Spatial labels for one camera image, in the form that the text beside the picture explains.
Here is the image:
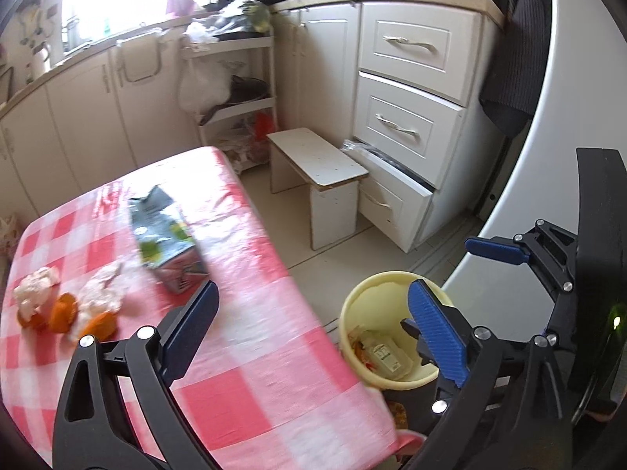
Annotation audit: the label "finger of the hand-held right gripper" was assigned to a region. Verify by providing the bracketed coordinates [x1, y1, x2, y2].
[526, 291, 581, 353]
[464, 218, 581, 297]

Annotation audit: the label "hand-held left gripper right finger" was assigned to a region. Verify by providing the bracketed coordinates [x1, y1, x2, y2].
[399, 278, 574, 470]

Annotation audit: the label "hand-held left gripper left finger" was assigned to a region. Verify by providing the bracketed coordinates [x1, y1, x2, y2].
[51, 280, 221, 470]

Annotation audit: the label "white green wrapper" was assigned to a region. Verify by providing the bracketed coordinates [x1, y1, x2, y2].
[370, 338, 405, 373]

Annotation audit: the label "pale yellow waste bin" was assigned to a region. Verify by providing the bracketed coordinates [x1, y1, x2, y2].
[340, 270, 454, 392]

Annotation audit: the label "blue green drink carton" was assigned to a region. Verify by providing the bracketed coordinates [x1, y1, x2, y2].
[128, 185, 210, 295]

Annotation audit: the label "orange peel piece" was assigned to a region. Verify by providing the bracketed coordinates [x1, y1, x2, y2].
[78, 262, 123, 341]
[49, 293, 79, 334]

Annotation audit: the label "white tissue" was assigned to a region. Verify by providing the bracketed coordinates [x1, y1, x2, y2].
[14, 267, 62, 329]

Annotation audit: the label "pink white checkered tablecloth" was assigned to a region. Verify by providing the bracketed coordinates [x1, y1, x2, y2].
[0, 146, 427, 470]

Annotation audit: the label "white fridge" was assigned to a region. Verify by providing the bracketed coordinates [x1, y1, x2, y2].
[436, 0, 627, 295]

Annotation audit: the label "white cabinet drawer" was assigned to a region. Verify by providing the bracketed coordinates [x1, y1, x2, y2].
[357, 2, 483, 106]
[343, 139, 434, 253]
[353, 71, 466, 189]

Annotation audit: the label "dark hanging cloth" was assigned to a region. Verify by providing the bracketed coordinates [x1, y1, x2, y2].
[479, 0, 554, 137]

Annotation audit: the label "white wooden stool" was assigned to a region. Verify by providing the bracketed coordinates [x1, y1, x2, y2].
[266, 127, 370, 250]

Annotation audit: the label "red bag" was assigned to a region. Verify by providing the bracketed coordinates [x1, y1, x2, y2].
[252, 112, 275, 143]

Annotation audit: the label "floral carrier bag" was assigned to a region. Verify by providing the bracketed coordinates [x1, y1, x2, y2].
[0, 213, 20, 260]

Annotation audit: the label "large white plastic bag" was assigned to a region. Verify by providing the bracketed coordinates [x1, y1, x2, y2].
[177, 61, 236, 113]

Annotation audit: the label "white lower kitchen cabinets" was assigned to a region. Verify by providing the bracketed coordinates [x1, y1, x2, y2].
[0, 2, 361, 216]

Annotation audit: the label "dark frying pan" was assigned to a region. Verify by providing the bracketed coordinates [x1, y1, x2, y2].
[201, 76, 270, 123]

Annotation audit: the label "white hanging door bin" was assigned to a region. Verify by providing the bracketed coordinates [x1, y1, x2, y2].
[116, 29, 165, 81]

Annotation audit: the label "white trolley rack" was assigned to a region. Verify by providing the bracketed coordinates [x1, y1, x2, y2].
[179, 34, 280, 172]

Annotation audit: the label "small white plastic bag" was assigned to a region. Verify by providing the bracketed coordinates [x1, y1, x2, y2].
[183, 22, 219, 52]

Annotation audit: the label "white thermos jug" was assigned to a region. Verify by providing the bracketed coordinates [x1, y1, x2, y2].
[27, 42, 52, 84]

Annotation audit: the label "black plastic bag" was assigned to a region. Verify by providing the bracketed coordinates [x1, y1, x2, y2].
[208, 0, 272, 40]

